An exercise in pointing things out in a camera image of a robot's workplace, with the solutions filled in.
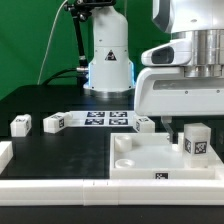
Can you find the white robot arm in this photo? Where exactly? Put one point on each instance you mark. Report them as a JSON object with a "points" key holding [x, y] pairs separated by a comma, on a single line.
{"points": [[185, 33]]}

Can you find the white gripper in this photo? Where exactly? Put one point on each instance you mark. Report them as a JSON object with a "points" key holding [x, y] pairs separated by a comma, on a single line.
{"points": [[164, 91]]}

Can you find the white sheet with tags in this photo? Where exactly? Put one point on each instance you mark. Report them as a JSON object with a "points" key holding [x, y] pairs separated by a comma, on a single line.
{"points": [[101, 118]]}

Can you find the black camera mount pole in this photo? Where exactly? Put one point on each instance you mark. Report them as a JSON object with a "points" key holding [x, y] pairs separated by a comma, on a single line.
{"points": [[80, 11]]}

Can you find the white square table top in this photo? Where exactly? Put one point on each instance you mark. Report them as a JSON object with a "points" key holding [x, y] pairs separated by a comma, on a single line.
{"points": [[152, 156]]}

